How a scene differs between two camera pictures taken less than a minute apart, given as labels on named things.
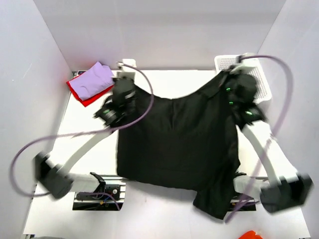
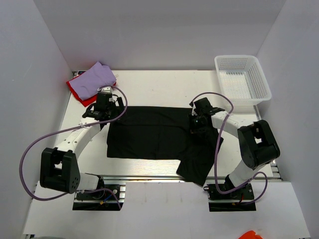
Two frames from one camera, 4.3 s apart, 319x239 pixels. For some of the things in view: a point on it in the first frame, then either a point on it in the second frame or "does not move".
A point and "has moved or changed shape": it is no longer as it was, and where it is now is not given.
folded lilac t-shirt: (95, 80) does not move
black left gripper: (116, 79) to (120, 104)
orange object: (250, 234) does not move
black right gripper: (232, 75) to (193, 128)
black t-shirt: (189, 143) has moved or changed shape
